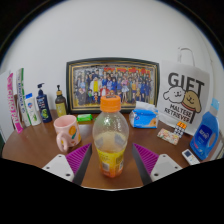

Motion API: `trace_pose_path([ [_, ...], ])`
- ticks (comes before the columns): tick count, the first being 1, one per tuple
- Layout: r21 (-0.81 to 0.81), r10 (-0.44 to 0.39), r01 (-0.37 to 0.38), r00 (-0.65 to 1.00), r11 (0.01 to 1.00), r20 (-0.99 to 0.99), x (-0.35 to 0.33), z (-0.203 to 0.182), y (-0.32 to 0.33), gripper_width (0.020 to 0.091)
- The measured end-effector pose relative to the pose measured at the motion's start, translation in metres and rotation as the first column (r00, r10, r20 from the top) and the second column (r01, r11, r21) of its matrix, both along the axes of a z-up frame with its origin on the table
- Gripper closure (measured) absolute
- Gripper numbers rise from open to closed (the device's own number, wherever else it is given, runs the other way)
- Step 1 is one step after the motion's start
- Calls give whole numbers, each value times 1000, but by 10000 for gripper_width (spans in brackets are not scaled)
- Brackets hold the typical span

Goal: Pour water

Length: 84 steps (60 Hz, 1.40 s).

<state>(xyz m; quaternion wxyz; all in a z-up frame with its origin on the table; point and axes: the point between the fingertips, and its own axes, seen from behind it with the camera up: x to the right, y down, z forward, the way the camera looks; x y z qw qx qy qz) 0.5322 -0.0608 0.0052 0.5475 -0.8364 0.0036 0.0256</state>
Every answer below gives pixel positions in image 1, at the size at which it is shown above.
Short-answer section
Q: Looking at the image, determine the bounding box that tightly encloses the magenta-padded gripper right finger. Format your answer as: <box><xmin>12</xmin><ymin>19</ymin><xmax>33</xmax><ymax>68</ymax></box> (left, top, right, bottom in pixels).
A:
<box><xmin>131</xmin><ymin>143</ymin><xmax>184</xmax><ymax>186</ymax></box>

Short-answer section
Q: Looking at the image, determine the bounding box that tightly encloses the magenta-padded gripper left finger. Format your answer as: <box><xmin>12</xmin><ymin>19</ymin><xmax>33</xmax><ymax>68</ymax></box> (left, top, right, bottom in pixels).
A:
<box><xmin>41</xmin><ymin>143</ymin><xmax>93</xmax><ymax>186</ymax></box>

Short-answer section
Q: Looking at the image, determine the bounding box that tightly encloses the orange juice bottle orange cap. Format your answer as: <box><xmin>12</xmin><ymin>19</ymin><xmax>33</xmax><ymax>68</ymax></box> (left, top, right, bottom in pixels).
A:
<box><xmin>92</xmin><ymin>95</ymin><xmax>130</xmax><ymax>179</ymax></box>

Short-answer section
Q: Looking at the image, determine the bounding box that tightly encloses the pink ceramic mug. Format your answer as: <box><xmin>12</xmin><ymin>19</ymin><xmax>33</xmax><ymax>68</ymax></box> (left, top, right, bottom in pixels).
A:
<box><xmin>53</xmin><ymin>114</ymin><xmax>82</xmax><ymax>153</ymax></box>

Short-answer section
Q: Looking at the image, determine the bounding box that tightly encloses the small patterned snack packet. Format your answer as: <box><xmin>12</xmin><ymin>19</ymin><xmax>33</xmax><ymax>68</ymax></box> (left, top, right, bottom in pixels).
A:
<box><xmin>156</xmin><ymin>127</ymin><xmax>180</xmax><ymax>146</ymax></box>

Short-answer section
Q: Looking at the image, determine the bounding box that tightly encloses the blue tissue pack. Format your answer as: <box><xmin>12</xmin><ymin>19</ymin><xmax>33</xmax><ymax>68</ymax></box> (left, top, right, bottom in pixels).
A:
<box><xmin>128</xmin><ymin>100</ymin><xmax>160</xmax><ymax>129</ymax></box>

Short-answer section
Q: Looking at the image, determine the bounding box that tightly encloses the small green packet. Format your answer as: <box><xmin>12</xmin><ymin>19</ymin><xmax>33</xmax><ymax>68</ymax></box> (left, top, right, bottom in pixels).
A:
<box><xmin>76</xmin><ymin>113</ymin><xmax>94</xmax><ymax>123</ymax></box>

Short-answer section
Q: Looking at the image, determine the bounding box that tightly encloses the white remote control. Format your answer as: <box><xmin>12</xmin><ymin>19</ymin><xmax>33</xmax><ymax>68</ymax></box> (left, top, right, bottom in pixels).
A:
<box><xmin>181</xmin><ymin>148</ymin><xmax>201</xmax><ymax>166</ymax></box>

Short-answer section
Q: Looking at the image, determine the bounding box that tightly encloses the colourful puzzle cube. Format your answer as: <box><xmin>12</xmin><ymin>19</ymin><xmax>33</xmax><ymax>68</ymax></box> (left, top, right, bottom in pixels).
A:
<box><xmin>173</xmin><ymin>120</ymin><xmax>188</xmax><ymax>139</ymax></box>

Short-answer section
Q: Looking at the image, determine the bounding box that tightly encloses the brown pump bottle yellow label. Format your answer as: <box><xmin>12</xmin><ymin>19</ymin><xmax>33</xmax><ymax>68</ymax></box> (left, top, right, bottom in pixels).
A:
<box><xmin>54</xmin><ymin>84</ymin><xmax>69</xmax><ymax>118</ymax></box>

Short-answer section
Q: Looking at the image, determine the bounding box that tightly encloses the dark blue pump bottle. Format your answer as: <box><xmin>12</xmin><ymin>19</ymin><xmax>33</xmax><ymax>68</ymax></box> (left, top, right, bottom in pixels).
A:
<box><xmin>35</xmin><ymin>82</ymin><xmax>53</xmax><ymax>124</ymax></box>

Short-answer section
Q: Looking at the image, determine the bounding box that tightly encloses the blue detergent bottle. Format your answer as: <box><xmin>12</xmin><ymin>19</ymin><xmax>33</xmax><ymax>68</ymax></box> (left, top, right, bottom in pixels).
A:
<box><xmin>189</xmin><ymin>97</ymin><xmax>222</xmax><ymax>161</ymax></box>

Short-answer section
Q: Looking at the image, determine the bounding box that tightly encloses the white shampoo bottle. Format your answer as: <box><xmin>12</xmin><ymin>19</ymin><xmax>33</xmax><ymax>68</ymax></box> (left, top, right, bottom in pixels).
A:
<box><xmin>24</xmin><ymin>92</ymin><xmax>43</xmax><ymax>127</ymax></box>

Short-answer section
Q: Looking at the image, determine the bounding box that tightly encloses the white paper gift bag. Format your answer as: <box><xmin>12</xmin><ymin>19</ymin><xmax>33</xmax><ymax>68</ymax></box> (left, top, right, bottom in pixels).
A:
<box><xmin>156</xmin><ymin>46</ymin><xmax>212</xmax><ymax>136</ymax></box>

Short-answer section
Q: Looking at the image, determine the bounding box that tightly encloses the framed group picture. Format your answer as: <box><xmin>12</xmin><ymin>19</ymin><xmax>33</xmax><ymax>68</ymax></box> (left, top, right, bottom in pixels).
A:
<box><xmin>65</xmin><ymin>57</ymin><xmax>161</xmax><ymax>115</ymax></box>

